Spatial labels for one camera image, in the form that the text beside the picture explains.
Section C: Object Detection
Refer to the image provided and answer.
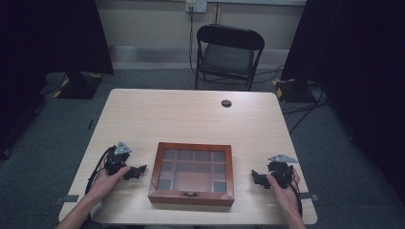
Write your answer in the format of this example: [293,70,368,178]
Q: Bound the black floor cables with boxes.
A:
[281,87,330,135]

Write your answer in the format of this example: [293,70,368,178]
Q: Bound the dark curtain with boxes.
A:
[280,0,405,206]
[0,0,115,160]

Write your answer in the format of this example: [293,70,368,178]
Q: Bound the person's right hand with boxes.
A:
[266,168,303,218]

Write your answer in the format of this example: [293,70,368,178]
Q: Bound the wooden box with glass lid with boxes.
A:
[147,141,236,207]

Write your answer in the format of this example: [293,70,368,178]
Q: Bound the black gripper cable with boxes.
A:
[84,145,117,196]
[288,176,304,218]

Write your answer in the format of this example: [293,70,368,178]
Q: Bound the black folding chair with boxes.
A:
[194,23,266,93]

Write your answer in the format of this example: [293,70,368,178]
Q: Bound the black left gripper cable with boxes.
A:
[84,145,117,196]

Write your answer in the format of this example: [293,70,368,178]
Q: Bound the white wall socket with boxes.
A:
[185,0,208,14]

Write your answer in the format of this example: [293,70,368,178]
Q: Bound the person's left hand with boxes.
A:
[85,160,132,202]

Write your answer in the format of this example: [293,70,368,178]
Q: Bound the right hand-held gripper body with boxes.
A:
[266,154,299,189]

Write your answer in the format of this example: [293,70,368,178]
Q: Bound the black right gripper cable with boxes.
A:
[288,176,304,218]

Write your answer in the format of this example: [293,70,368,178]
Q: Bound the black stand base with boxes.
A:
[272,77,317,104]
[53,70,104,100]

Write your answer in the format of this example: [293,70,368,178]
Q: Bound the black wall socket cable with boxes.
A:
[188,9,198,76]

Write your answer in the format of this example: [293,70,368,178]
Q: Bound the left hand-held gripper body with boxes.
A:
[104,141,133,176]

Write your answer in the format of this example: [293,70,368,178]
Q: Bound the grey wall skirting duct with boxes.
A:
[108,44,291,71]

